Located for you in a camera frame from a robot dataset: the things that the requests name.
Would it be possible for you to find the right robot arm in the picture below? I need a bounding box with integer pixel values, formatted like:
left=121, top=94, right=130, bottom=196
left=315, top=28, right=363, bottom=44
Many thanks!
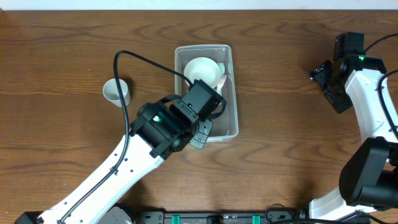
left=309, top=55, right=397, bottom=221

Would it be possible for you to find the white plastic fork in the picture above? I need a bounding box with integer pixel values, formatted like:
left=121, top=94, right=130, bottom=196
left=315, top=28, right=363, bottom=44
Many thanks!
left=216, top=73, right=228, bottom=94

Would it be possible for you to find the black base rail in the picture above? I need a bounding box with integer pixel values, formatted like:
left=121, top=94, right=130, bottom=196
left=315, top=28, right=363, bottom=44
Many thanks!
left=105, top=203, right=312, bottom=224

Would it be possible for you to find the white bowl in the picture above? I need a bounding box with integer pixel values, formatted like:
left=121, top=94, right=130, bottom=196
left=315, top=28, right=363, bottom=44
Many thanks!
left=183, top=57, right=221, bottom=88

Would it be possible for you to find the clear plastic container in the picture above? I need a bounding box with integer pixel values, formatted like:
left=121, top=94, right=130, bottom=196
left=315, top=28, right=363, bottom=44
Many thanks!
left=174, top=44, right=239, bottom=142

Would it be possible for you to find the grey cup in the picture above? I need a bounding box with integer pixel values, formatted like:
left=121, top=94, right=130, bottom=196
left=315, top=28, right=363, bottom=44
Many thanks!
left=103, top=78, right=131, bottom=107

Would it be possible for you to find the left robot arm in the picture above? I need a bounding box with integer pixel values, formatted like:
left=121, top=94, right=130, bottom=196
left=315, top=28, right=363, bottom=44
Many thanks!
left=15, top=100, right=218, bottom=223

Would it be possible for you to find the light blue plastic spoon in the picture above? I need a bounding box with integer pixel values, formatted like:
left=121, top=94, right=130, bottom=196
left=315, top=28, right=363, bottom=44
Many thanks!
left=217, top=63, right=226, bottom=78

